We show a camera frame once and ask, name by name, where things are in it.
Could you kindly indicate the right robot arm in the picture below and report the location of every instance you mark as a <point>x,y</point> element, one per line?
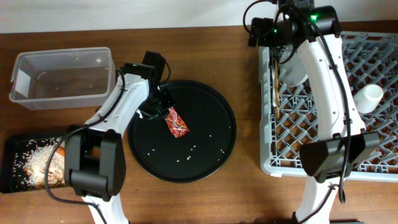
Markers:
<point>343,141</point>

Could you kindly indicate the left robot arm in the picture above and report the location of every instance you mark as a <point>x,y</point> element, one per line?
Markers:
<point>95,165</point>

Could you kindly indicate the orange carrot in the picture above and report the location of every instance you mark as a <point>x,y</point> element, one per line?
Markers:
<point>60,150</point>

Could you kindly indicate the wooden chopstick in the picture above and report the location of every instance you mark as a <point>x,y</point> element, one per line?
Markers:
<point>276,89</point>

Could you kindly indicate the round black tray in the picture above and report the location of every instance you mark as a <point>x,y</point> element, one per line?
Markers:
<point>197,154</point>

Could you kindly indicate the clear plastic bin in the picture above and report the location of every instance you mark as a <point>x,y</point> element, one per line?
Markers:
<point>63,78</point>

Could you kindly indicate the red snack wrapper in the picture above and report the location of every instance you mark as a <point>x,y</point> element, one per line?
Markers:
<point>175,123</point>

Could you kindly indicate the grey plate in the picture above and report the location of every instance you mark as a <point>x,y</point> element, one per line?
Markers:
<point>292,73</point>

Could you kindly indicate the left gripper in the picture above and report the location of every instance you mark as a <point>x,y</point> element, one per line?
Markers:
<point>148,114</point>

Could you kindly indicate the black rectangular tray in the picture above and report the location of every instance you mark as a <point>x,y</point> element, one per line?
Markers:
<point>18,149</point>

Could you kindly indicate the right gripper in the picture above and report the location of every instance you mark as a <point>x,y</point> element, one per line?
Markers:
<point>266,25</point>

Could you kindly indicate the white cup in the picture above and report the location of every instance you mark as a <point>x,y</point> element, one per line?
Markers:
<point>368,98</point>

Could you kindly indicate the white tissue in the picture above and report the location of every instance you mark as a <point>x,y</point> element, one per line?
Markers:
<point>139,113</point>

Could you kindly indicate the white plastic fork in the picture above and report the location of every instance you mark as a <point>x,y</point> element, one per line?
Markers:
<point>273,90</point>

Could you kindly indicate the rice and nuts pile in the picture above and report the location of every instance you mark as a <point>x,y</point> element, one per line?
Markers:
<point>36,161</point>

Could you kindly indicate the grey dishwasher rack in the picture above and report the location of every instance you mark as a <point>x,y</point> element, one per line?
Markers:
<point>369,58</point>

